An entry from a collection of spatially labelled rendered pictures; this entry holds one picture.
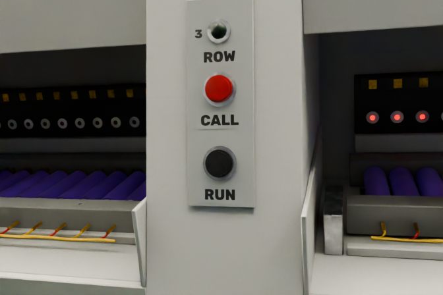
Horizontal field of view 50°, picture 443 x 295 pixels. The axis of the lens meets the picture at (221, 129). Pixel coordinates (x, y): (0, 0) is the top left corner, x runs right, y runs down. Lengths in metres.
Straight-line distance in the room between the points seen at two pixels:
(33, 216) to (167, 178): 0.14
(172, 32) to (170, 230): 0.12
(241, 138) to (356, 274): 0.11
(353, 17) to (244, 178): 0.11
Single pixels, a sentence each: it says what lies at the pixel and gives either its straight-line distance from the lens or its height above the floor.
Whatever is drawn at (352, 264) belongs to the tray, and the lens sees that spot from 0.31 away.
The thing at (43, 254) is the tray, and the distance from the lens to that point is 0.37.
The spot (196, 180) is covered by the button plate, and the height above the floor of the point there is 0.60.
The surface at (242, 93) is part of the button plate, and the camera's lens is 0.27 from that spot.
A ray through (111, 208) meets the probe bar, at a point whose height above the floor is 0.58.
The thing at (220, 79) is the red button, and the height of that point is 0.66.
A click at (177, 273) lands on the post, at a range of 0.29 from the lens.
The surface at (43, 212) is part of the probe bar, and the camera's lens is 0.39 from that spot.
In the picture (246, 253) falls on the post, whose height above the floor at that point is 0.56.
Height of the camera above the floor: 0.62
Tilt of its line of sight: 2 degrees up
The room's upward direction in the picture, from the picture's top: straight up
